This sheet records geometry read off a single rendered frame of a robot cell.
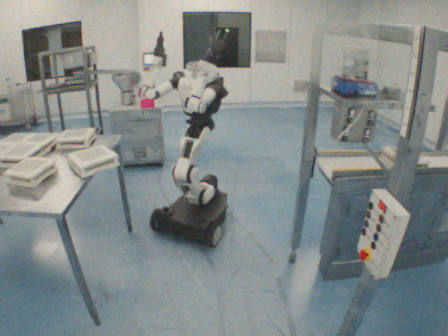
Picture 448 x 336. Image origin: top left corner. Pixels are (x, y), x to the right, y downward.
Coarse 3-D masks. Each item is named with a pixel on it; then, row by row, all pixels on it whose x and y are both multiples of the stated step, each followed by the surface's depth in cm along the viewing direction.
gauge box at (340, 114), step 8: (336, 112) 154; (344, 112) 148; (360, 112) 148; (336, 120) 154; (344, 120) 150; (360, 120) 150; (376, 120) 150; (336, 128) 155; (352, 128) 152; (360, 128) 152; (336, 136) 155; (352, 136) 153; (360, 136) 154; (368, 136) 154
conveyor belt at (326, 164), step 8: (320, 160) 187; (328, 160) 186; (336, 160) 186; (344, 160) 186; (352, 160) 187; (360, 160) 187; (368, 160) 187; (384, 160) 187; (432, 160) 188; (440, 160) 189; (320, 168) 184; (328, 168) 176; (336, 168) 176; (344, 168) 176; (352, 168) 176; (360, 168) 176; (368, 168) 176; (328, 176) 171; (336, 176) 168; (344, 176) 168
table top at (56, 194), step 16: (96, 144) 212; (112, 144) 212; (64, 160) 186; (0, 176) 164; (48, 176) 165; (64, 176) 166; (80, 176) 166; (0, 192) 146; (16, 192) 147; (32, 192) 148; (48, 192) 148; (64, 192) 149; (80, 192) 154; (0, 208) 132; (16, 208) 133; (32, 208) 134; (48, 208) 135; (64, 208) 135
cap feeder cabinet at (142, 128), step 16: (112, 112) 346; (128, 112) 349; (144, 112) 353; (160, 112) 356; (112, 128) 354; (128, 128) 357; (144, 128) 361; (160, 128) 364; (128, 144) 365; (144, 144) 369; (160, 144) 372; (128, 160) 373; (144, 160) 377; (160, 160) 381
